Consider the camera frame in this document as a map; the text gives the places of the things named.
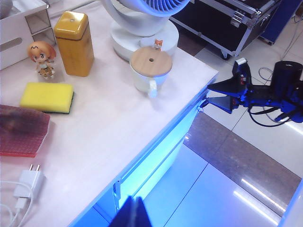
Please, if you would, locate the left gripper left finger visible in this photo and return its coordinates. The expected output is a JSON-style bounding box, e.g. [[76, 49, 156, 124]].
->
[[110, 195, 137, 227]]

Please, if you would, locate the white round desk fan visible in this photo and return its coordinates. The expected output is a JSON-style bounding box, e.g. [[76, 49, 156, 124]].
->
[[101, 0, 192, 63]]

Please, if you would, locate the white desk drawer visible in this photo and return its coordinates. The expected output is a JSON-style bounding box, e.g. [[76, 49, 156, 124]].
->
[[71, 94, 209, 227]]

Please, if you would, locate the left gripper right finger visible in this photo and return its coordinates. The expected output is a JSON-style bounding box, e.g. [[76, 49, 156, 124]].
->
[[134, 196, 152, 227]]

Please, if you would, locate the blue board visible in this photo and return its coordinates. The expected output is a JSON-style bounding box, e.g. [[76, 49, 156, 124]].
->
[[259, 0, 303, 44]]

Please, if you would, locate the orange-haired anime figurine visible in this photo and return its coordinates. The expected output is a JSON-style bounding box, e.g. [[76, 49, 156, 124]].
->
[[27, 40, 58, 82]]

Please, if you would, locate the yellow tea tin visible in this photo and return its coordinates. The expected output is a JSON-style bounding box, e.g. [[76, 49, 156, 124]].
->
[[53, 11, 95, 78]]

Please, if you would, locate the red patterned pouch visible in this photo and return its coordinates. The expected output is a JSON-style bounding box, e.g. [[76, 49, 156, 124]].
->
[[0, 104, 51, 158]]

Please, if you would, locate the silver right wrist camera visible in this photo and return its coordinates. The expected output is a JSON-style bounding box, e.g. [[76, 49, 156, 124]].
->
[[232, 58, 250, 74]]

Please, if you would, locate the black metal-edged flight case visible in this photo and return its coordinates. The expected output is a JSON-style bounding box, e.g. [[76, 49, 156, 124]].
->
[[169, 0, 284, 61]]

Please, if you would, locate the wooden lid with fox figure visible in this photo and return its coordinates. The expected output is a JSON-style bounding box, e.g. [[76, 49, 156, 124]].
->
[[129, 39, 173, 78]]

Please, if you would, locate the white charging cable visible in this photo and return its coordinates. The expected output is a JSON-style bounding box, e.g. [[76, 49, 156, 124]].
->
[[0, 181, 33, 227]]

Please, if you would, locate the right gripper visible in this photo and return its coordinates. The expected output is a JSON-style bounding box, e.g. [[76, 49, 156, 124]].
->
[[207, 70, 256, 114]]

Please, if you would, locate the white ceramic mug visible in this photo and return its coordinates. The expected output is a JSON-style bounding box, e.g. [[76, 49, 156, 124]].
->
[[130, 63, 170, 99]]

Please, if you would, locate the yellow green cleaning sponge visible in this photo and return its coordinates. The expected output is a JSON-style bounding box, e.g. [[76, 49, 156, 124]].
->
[[19, 82, 76, 115]]

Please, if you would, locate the white tissue box organizer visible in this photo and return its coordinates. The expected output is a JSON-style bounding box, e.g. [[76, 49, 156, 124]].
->
[[0, 0, 56, 71]]

